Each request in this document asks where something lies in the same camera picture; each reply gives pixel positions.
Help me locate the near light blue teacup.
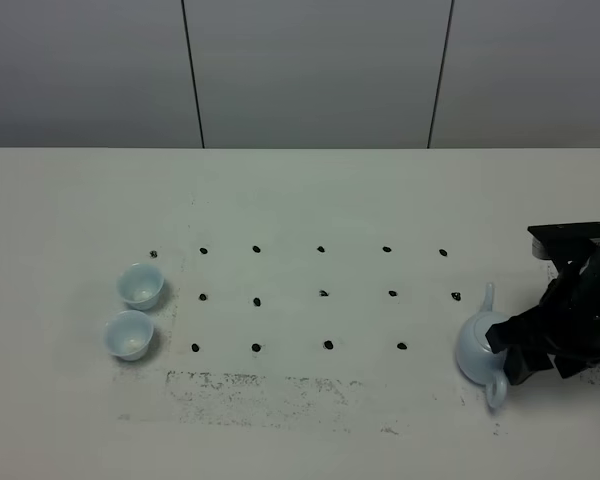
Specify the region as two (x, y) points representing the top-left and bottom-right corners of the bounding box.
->
(104, 310), (154, 362)

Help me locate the light blue porcelain teapot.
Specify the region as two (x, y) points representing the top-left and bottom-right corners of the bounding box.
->
(455, 283), (508, 410)

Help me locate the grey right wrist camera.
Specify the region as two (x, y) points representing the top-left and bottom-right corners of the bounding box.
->
(527, 222), (600, 263)

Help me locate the far light blue teacup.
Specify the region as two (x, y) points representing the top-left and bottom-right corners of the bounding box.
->
(116, 263), (165, 311)

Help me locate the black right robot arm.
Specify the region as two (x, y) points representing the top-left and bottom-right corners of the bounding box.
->
(486, 222), (600, 385)

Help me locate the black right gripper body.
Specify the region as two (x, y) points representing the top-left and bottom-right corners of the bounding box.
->
(540, 246), (600, 379)

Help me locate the light blue teacup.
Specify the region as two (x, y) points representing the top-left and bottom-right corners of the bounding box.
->
(116, 263), (165, 311)
(104, 310), (154, 362)

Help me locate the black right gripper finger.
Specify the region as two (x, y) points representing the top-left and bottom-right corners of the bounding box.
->
(504, 346), (554, 386)
(486, 306), (548, 354)

